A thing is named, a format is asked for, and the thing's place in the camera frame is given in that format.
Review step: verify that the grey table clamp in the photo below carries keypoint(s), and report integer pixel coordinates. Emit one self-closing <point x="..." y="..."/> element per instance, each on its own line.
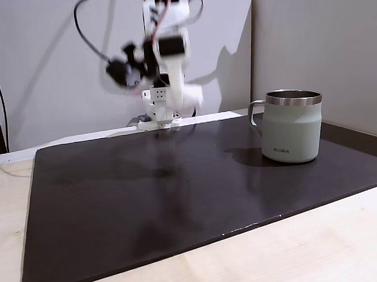
<point x="140" y="119"/>

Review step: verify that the sage green metal mug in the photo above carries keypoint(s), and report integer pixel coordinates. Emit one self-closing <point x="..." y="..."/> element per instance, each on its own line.
<point x="289" y="132"/>

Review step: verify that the black camera box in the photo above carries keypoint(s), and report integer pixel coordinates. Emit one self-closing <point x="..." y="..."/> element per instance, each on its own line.
<point x="123" y="70"/>

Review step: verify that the black table mat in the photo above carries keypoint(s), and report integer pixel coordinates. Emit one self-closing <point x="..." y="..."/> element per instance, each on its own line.
<point x="147" y="206"/>

